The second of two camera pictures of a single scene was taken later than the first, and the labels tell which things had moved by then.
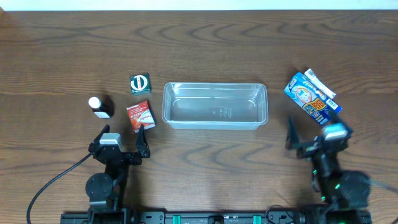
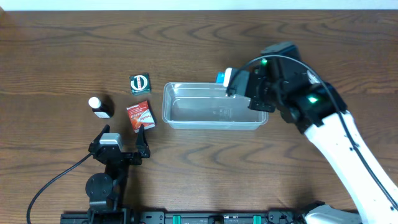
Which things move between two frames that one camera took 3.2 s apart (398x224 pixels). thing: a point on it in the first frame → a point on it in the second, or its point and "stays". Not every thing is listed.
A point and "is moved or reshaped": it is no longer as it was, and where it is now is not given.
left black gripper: [125, 156] stays
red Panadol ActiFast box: [140, 114] stays
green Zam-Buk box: [140, 84] stays
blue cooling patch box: [311, 101] is moved or reshaped
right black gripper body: [311, 150] → [259, 104]
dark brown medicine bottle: [99, 109] stays
